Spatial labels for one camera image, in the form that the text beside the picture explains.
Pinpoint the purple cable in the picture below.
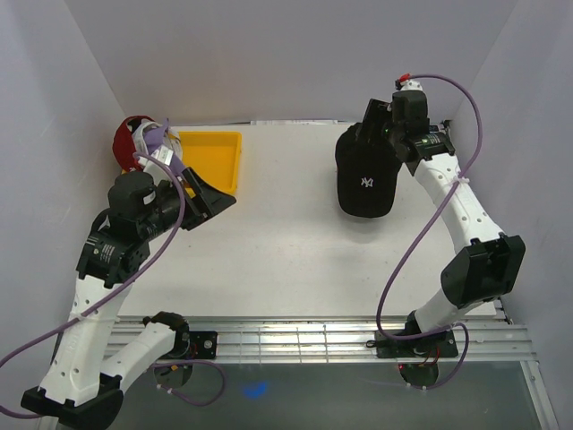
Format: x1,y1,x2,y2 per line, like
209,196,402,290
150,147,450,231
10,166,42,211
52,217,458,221
0,151,227,420
375,71,485,391

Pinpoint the white baseball cap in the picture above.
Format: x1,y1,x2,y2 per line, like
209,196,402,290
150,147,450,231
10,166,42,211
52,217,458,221
132,119,184,160

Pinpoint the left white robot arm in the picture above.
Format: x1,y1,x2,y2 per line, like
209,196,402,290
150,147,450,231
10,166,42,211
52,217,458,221
21,168,236,429

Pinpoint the aluminium rail frame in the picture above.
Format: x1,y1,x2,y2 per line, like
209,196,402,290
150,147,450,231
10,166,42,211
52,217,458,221
51,315,538,364

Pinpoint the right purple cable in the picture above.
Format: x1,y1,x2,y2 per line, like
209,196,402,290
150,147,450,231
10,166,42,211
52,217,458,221
375,71,485,391

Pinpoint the red baseball cap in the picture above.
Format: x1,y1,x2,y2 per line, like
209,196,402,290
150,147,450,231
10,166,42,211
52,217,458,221
112,116,153,172

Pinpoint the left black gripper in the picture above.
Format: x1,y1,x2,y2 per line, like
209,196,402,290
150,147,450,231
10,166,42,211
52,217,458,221
139,167,236,240

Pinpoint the purple baseball cap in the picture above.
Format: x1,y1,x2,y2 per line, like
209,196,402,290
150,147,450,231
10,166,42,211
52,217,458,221
150,120,185,178

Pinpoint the black baseball cap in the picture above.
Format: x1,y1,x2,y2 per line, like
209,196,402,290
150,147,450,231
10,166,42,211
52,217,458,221
335,123,402,219

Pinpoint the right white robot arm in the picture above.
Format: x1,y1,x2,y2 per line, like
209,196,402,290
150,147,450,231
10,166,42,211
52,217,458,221
357,90,526,358

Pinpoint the yellow plastic bin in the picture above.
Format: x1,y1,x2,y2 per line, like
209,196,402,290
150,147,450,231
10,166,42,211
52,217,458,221
178,131,242,195

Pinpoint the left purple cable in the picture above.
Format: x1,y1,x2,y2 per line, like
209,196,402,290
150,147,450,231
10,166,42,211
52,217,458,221
0,151,227,420

